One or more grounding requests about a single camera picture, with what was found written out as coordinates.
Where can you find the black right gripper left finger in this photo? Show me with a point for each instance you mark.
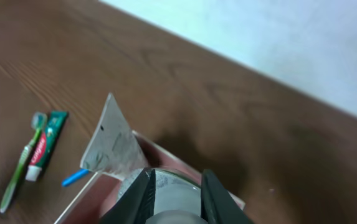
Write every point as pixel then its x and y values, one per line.
pixel 137 204

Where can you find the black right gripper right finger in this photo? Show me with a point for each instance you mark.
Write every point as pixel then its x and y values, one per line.
pixel 217 206

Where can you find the white Pantene tube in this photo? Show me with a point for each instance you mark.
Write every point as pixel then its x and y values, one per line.
pixel 113 149

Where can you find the white box pink interior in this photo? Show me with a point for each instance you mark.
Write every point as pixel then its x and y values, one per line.
pixel 100 193

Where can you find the blue disposable razor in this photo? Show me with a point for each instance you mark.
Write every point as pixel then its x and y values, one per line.
pixel 74 177

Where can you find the Colgate toothpaste tube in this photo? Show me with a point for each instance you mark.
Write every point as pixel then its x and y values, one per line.
pixel 45 145

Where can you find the green toothbrush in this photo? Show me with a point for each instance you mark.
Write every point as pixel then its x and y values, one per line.
pixel 39 120

